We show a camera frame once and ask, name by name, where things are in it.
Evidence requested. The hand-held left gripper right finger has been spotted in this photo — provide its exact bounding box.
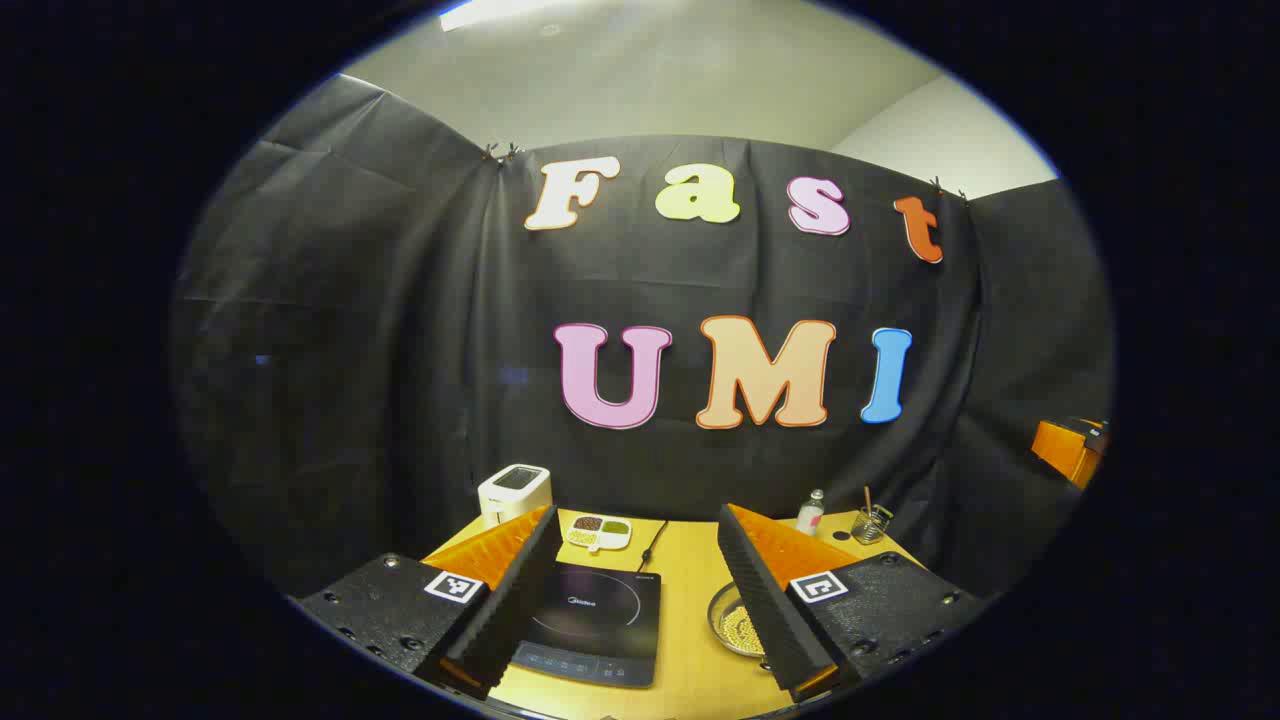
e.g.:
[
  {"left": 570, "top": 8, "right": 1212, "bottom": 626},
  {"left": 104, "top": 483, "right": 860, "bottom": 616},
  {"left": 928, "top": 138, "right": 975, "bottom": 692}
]
[{"left": 716, "top": 502, "right": 989, "bottom": 704}]

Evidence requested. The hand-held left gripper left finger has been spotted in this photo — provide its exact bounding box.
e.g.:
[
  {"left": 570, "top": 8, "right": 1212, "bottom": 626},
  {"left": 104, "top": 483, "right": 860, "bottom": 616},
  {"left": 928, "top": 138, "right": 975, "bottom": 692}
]
[{"left": 296, "top": 503, "right": 566, "bottom": 701}]

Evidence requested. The pile of soybeans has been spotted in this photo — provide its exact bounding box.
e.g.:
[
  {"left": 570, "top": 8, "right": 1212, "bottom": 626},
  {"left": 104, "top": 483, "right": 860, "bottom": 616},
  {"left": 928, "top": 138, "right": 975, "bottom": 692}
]
[{"left": 720, "top": 603, "right": 763, "bottom": 651}]

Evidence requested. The steel pot with black handle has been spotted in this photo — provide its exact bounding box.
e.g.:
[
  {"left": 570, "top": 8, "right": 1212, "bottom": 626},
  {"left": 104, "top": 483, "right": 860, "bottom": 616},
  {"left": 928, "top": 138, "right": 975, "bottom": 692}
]
[{"left": 707, "top": 580, "right": 766, "bottom": 658}]

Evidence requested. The black induction cooktop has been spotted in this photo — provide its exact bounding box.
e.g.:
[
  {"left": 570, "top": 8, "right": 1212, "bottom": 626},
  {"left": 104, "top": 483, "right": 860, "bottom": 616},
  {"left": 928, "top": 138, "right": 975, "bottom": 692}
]
[{"left": 510, "top": 560, "right": 663, "bottom": 689}]

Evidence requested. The white divided dish with beans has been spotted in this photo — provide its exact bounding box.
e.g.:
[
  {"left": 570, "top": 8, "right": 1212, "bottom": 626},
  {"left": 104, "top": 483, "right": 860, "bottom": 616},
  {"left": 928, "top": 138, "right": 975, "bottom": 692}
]
[{"left": 566, "top": 514, "right": 633, "bottom": 554}]

